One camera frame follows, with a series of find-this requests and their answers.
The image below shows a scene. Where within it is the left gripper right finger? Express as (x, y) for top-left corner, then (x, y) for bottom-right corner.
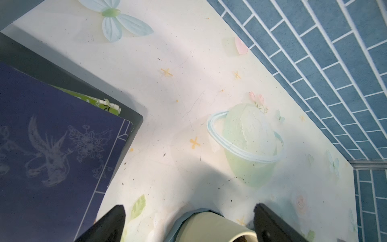
(254, 203), (307, 242)

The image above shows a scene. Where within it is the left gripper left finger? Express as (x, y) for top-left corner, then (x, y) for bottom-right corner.
(75, 205), (126, 242)

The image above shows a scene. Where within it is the cream pot red succulent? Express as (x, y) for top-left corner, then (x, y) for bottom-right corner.
(176, 212), (258, 242)

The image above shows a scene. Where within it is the blue grey round coaster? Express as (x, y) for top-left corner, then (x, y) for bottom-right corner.
(164, 208), (224, 242)

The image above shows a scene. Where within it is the dark blue patterned book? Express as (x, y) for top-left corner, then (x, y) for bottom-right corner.
(1, 64), (132, 242)

